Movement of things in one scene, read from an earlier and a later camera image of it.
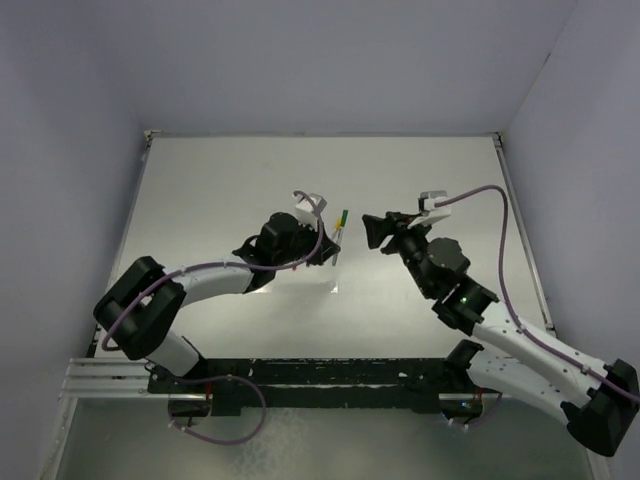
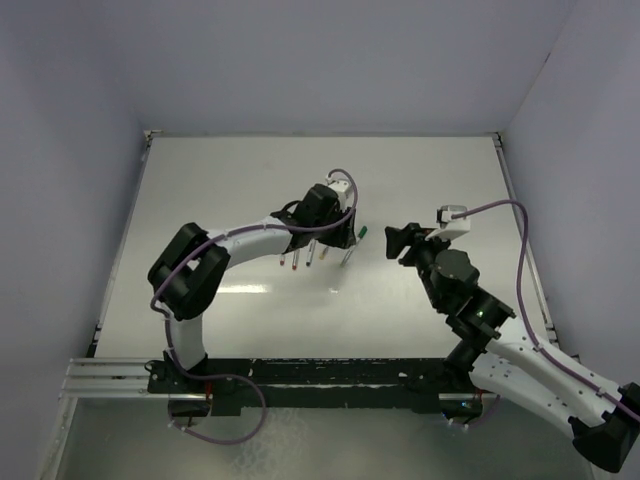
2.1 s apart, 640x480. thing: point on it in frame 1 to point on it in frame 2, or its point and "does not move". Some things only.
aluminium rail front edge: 98,378 does not move
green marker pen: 338,241 to 349,252
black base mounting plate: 408,384 does not move
